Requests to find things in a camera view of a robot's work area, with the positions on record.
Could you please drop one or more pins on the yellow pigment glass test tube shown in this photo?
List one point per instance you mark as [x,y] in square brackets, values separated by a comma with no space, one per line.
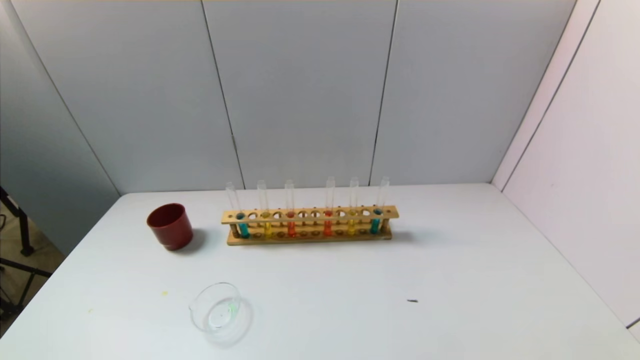
[351,228]
[267,230]

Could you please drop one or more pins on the blue pigment glass test tube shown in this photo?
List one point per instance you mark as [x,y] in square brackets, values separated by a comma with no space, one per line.
[375,226]
[243,230]

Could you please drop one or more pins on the wooden test tube rack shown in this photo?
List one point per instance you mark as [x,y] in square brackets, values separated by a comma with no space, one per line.
[309,221]

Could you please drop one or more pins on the orange pigment glass test tube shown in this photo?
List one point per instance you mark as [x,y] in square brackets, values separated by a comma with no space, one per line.
[328,229]
[291,230]

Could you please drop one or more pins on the clear glass beaker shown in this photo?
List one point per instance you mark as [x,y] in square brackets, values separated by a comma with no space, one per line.
[200,310]

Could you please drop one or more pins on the red plastic cup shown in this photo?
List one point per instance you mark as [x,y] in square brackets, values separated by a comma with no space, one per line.
[172,232]

